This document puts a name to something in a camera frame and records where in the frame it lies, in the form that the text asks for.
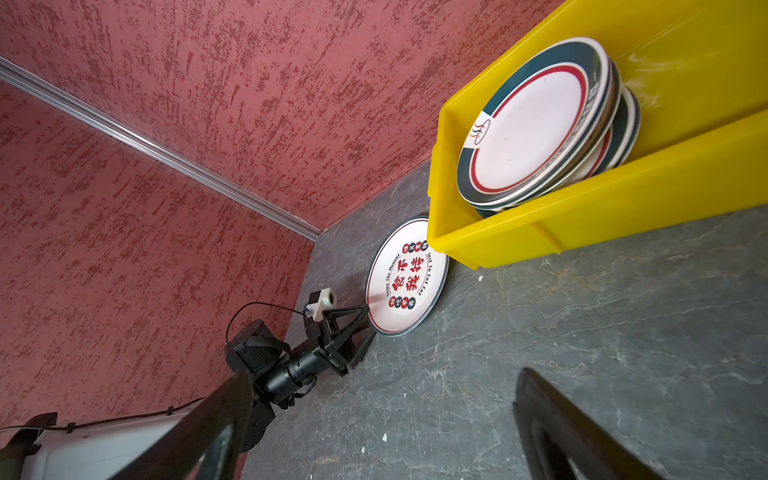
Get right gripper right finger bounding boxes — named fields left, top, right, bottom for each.
left=514, top=368, right=660, bottom=479

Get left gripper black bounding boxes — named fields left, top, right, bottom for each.
left=224, top=304, right=377, bottom=408

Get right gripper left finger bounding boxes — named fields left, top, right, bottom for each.
left=113, top=372, right=253, bottom=479

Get green red rim plate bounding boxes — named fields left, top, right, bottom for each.
left=589, top=86, right=641, bottom=178

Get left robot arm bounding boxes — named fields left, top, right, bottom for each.
left=1, top=300, right=376, bottom=479

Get yellow plastic bin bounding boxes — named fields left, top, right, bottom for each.
left=427, top=1, right=767, bottom=269

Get white plate red characters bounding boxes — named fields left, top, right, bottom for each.
left=365, top=216, right=450, bottom=337

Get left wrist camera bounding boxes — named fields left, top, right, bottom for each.
left=304, top=288, right=336, bottom=322

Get thin black camera cable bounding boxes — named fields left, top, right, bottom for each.
left=0, top=301, right=310, bottom=434

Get aluminium corner post left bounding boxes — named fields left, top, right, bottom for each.
left=1, top=58, right=322, bottom=242

